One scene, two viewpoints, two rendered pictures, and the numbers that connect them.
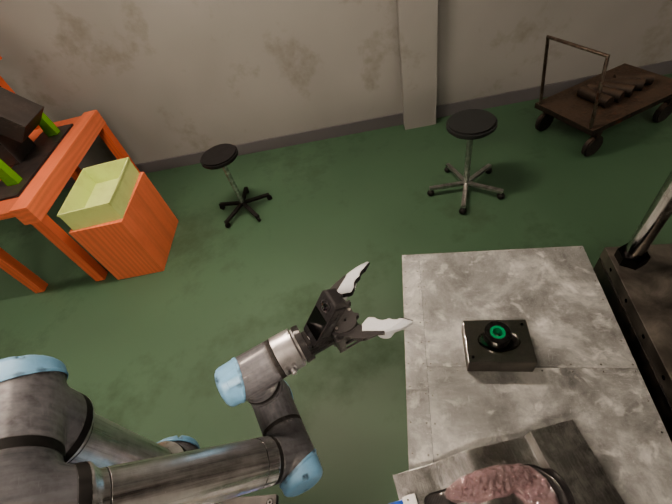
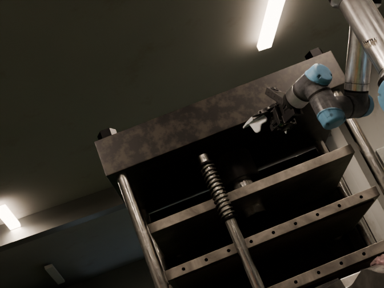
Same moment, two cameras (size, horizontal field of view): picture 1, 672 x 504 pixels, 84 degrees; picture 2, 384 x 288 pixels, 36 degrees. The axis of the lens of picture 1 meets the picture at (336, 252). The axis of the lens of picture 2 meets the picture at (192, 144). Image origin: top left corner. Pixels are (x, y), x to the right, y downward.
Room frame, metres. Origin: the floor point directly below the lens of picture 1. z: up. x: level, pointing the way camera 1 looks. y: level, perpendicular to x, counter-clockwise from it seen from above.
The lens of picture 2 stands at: (1.33, 1.60, 0.74)
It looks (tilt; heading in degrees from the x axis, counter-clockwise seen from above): 22 degrees up; 248
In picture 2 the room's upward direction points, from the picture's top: 23 degrees counter-clockwise
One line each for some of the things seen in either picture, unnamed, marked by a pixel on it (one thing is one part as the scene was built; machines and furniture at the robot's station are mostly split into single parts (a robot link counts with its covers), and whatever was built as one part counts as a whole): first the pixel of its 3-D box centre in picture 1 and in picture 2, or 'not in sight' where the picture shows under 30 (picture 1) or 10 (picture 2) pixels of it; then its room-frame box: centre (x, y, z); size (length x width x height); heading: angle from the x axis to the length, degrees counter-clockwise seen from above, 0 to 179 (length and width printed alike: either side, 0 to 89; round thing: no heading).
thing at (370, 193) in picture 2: not in sight; (269, 248); (0.01, -1.27, 1.27); 1.10 x 0.74 x 0.05; 163
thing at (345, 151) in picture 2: not in sight; (251, 206); (0.01, -1.28, 1.52); 1.10 x 0.70 x 0.05; 163
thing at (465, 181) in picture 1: (464, 158); not in sight; (2.12, -1.09, 0.30); 0.57 x 0.54 x 0.60; 169
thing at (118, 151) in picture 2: not in sight; (234, 166); (0.03, -1.22, 1.75); 1.30 x 0.84 x 0.61; 163
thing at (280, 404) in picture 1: (272, 400); (331, 108); (0.31, 0.20, 1.34); 0.11 x 0.08 x 0.11; 16
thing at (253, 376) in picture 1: (250, 373); (313, 82); (0.33, 0.21, 1.43); 0.11 x 0.08 x 0.09; 106
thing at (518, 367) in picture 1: (496, 345); not in sight; (0.50, -0.42, 0.84); 0.20 x 0.15 x 0.07; 73
